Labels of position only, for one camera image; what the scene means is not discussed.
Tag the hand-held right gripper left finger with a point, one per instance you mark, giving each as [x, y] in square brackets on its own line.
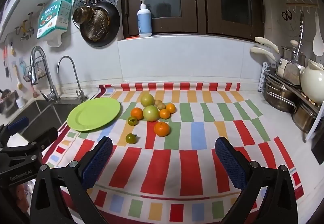
[98, 160]

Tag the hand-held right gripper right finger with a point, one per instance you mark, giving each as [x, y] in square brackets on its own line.
[231, 163]

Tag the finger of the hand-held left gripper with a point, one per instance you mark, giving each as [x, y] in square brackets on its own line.
[17, 123]
[45, 138]

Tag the small green tomato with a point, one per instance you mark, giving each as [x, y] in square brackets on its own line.
[132, 120]
[131, 138]

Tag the green plate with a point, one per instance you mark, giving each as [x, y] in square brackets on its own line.
[93, 114]

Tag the medium orange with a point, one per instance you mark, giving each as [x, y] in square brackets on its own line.
[137, 113]

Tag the large orange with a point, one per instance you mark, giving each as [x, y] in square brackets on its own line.
[162, 129]

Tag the person's left hand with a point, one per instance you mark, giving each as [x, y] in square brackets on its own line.
[22, 198]

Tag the white cup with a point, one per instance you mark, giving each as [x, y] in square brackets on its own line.
[20, 102]

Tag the steel sink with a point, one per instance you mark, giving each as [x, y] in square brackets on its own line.
[45, 112]

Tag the metal bowl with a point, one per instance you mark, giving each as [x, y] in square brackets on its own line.
[6, 96]

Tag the hanging dish brush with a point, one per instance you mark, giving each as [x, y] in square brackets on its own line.
[19, 85]

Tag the chrome pull-down faucet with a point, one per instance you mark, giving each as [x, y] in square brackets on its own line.
[34, 72]

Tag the striped colourful cloth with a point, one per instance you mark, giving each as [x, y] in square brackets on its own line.
[177, 163]

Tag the slim gooseneck faucet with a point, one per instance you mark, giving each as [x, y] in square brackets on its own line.
[76, 79]

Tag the red hanging tool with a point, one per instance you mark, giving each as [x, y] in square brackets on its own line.
[5, 54]

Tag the large green tomato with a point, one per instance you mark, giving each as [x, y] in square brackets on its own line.
[147, 99]
[151, 113]

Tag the small orange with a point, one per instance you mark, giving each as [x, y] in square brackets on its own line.
[171, 108]
[164, 113]

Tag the steel pot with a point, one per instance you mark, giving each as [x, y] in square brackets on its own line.
[303, 117]
[277, 95]

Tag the small brown kiwi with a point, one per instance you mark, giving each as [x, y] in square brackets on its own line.
[157, 102]
[162, 106]

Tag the white plastic bag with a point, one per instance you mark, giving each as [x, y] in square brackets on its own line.
[57, 40]

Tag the metal pot lid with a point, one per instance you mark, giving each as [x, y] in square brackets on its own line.
[292, 73]

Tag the green white bag package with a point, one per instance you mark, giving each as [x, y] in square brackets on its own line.
[54, 16]

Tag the white kettle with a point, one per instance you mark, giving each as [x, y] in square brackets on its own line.
[312, 82]

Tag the copper perforated strainer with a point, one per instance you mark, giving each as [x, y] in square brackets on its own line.
[97, 25]

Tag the small brass saucepan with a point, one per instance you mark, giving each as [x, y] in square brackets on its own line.
[82, 14]

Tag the black frying pan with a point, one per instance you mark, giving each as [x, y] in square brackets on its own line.
[115, 23]

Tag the metal tongs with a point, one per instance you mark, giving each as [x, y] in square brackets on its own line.
[300, 34]

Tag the white pump bottle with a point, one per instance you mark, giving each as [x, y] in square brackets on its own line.
[144, 21]

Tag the white rice spoon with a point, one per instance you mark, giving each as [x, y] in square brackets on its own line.
[317, 42]

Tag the black scissors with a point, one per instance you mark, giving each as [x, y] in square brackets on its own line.
[286, 15]

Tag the brass wall tap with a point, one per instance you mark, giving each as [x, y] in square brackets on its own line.
[25, 29]

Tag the white wall cabinet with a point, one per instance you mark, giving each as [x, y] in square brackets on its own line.
[15, 11]

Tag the white hook rail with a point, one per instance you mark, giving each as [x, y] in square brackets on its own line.
[301, 5]

